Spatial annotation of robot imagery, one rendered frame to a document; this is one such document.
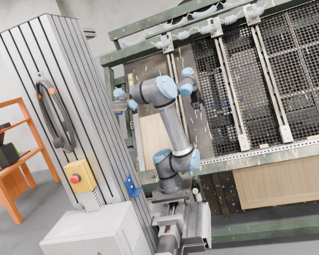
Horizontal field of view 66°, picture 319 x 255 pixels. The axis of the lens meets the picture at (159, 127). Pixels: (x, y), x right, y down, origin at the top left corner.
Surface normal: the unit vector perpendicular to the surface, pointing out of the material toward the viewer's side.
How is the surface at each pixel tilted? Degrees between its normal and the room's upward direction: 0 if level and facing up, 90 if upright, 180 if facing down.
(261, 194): 90
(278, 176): 90
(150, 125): 58
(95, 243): 90
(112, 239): 90
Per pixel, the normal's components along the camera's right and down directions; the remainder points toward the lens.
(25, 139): -0.18, 0.32
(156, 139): -0.33, -0.21
